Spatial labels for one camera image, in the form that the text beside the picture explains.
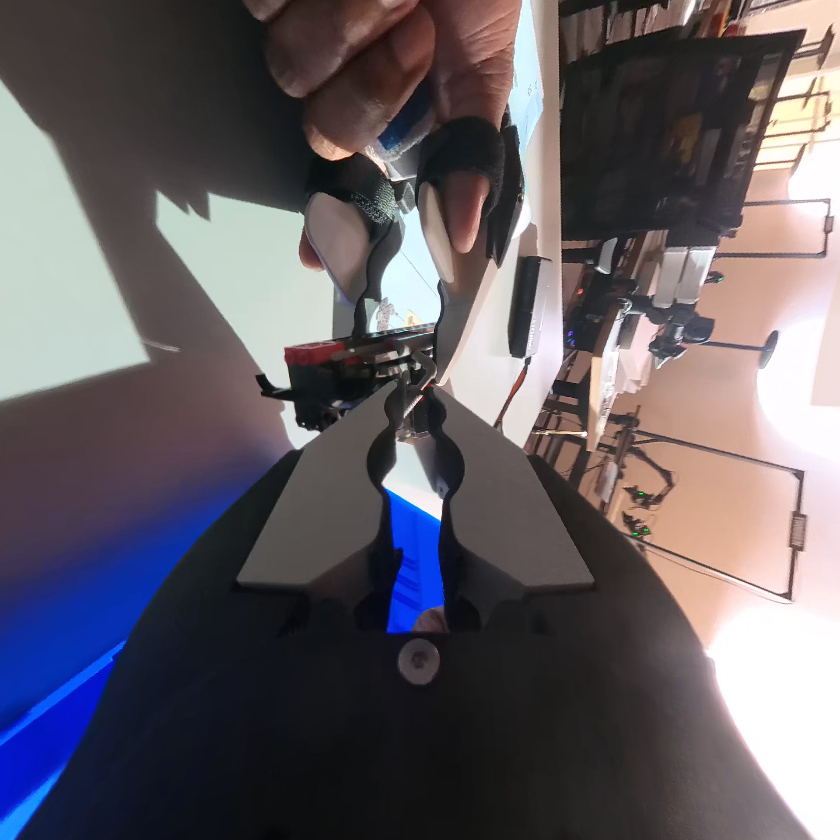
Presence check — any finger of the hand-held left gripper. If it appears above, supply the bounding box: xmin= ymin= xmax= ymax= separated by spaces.
xmin=331 ymin=215 xmax=406 ymax=343
xmin=435 ymin=223 xmax=536 ymax=388

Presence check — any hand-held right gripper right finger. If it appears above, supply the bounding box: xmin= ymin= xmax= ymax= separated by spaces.
xmin=425 ymin=386 xmax=597 ymax=624

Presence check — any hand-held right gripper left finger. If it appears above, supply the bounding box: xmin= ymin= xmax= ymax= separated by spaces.
xmin=235 ymin=381 xmax=404 ymax=621

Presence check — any toy brick vehicle model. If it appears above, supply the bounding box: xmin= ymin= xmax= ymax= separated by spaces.
xmin=256 ymin=331 xmax=437 ymax=434

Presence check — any grey toy spring shock piece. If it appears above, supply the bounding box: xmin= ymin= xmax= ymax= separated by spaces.
xmin=394 ymin=351 xmax=441 ymax=422

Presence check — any white desk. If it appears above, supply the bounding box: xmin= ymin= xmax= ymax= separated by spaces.
xmin=0 ymin=0 xmax=565 ymax=723

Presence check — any person's left hand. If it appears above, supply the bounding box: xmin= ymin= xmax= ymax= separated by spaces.
xmin=243 ymin=0 xmax=521 ymax=271

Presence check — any black flat box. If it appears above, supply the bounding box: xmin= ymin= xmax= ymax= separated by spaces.
xmin=508 ymin=256 xmax=553 ymax=360

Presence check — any background work table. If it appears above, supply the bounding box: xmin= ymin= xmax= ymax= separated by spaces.
xmin=586 ymin=236 xmax=657 ymax=454

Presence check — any black office chair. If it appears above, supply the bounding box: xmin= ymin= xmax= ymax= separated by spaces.
xmin=560 ymin=29 xmax=807 ymax=242

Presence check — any black round base stand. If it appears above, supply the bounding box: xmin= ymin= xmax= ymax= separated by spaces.
xmin=712 ymin=330 xmax=781 ymax=370

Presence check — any blue plastic bin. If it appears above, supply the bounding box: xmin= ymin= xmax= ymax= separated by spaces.
xmin=0 ymin=489 xmax=454 ymax=840

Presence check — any red and black cable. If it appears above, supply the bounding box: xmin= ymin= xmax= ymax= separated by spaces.
xmin=495 ymin=360 xmax=531 ymax=429

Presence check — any black camera on stand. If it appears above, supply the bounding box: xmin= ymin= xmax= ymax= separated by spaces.
xmin=648 ymin=314 xmax=718 ymax=370

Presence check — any black rectangular metal frame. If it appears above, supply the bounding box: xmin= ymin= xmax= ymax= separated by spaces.
xmin=626 ymin=427 xmax=807 ymax=603

